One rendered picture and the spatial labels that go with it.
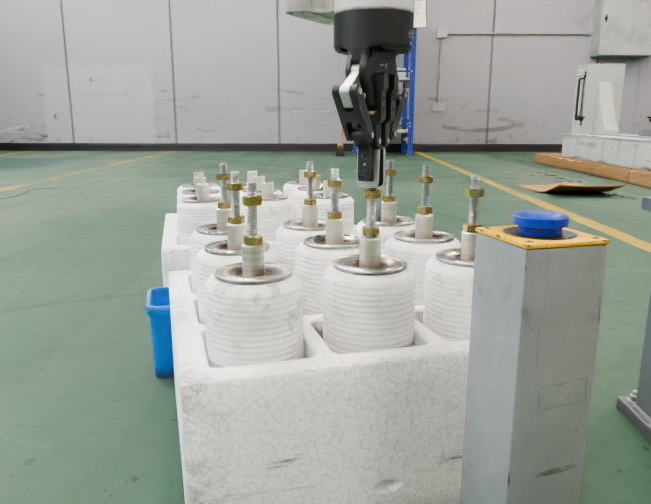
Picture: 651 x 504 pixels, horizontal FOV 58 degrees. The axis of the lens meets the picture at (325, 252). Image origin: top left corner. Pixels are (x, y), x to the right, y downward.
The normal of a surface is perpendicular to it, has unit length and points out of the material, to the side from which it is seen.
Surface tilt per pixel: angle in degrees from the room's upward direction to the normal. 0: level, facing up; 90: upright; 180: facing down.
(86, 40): 90
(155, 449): 0
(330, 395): 90
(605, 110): 63
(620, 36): 90
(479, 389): 90
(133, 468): 0
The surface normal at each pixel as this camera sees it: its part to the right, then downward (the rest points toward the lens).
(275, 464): 0.28, 0.22
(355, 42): -0.50, 0.19
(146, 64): 0.00, 0.22
